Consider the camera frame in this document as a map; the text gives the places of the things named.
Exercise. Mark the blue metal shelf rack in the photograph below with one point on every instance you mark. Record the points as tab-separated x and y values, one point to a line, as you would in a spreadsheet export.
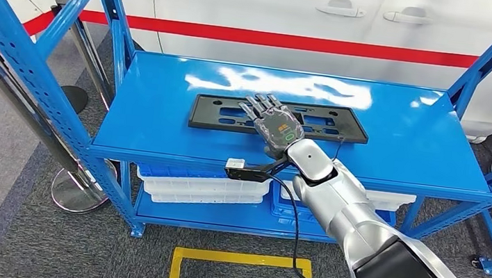
412	143

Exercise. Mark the black plastic plate frame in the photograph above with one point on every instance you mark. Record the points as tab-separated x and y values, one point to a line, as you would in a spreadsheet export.
207	115

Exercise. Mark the red barrier belt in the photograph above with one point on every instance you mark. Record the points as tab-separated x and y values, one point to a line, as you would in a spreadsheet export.
239	35

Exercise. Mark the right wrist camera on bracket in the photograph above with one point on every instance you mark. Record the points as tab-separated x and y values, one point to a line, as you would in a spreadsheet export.
246	174

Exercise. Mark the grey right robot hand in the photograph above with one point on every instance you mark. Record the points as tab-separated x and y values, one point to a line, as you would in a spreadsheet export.
282	128

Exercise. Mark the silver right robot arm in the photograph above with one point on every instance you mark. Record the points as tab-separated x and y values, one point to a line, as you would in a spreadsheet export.
348	214

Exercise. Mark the chrome stanchion post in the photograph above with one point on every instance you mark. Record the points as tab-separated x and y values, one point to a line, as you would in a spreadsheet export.
77	193
86	55

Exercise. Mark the white car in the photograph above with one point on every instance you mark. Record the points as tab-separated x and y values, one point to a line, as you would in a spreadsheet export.
242	8

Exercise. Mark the black pole stand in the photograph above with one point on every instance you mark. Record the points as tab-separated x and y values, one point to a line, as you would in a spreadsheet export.
74	99

